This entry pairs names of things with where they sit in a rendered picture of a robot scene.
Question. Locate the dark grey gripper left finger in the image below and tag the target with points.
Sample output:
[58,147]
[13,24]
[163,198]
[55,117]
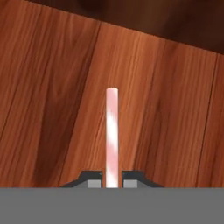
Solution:
[92,177]

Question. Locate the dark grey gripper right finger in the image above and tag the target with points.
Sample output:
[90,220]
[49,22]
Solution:
[133,177]

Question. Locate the pink and white striped straw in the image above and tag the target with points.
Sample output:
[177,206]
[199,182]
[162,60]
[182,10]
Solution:
[112,137]

